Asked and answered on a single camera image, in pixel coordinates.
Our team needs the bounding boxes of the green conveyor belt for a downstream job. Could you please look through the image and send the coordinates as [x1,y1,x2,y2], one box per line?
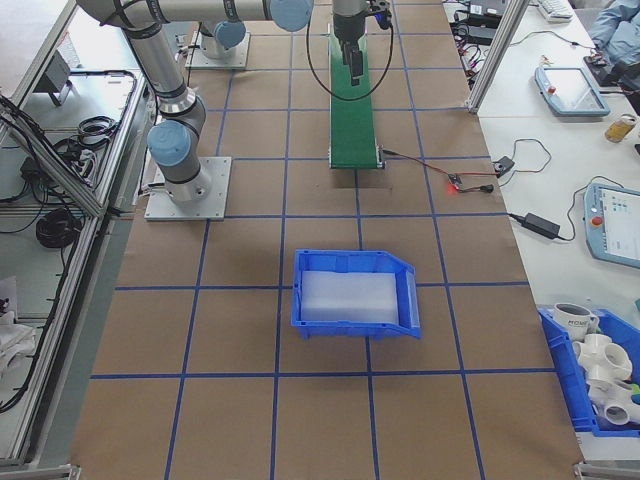
[327,33,387,172]

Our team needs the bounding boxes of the black labelled power supply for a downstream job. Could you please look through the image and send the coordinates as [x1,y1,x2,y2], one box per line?
[451,0,499,20]

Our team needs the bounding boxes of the blue plastic bin with foam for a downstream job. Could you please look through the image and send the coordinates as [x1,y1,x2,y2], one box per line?
[290,248,423,343]

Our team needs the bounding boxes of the white keyboard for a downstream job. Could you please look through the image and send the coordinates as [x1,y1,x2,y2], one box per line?
[536,0,575,24]

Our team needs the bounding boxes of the grey teach pendant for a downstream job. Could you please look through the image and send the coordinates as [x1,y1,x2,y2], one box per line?
[533,64,613,120]
[581,180,640,265]

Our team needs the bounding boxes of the black power brick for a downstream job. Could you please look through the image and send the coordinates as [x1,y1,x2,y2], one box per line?
[521,211,563,240]

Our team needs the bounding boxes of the small black device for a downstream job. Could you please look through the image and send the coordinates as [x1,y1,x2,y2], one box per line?
[584,54,619,87]

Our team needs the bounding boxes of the person in blue jacket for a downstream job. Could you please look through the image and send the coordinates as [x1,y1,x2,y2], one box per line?
[586,0,640,69]

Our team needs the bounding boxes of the yellow drink can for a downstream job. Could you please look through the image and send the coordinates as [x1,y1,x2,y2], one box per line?
[604,112,638,145]

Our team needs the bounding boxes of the grey box on stand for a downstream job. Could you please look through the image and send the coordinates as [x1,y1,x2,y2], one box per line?
[33,50,78,108]

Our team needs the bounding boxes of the white mug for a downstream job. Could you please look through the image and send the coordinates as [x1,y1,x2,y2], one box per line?
[552,301,601,336]

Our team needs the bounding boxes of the blue bin with fittings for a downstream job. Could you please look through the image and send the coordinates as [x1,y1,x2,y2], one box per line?
[537,306,640,438]

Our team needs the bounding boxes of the white PVC pipe fitting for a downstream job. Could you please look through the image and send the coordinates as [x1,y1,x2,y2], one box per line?
[571,331,634,382]
[584,377,640,427]

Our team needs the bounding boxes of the white plastic bags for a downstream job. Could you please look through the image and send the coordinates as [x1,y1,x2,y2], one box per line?
[0,276,38,374]

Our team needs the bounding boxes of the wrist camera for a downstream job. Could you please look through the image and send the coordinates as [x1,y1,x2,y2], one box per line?
[369,0,393,29]

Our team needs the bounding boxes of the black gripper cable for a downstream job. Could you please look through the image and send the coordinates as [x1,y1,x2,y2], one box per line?
[305,16,398,102]

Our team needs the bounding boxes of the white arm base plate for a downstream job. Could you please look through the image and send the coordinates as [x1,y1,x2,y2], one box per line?
[184,31,252,71]
[143,155,234,223]

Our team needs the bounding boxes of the red black conveyor wire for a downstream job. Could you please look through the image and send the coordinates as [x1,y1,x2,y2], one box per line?
[381,146,454,180]

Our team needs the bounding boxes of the aluminium post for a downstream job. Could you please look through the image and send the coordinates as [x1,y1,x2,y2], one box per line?
[466,0,525,116]

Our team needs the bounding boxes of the coiled black cable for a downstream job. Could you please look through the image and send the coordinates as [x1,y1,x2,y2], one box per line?
[34,206,84,252]
[76,115,120,140]

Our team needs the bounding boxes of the metal bar frame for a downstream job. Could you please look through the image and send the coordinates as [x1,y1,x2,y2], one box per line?
[0,0,152,472]

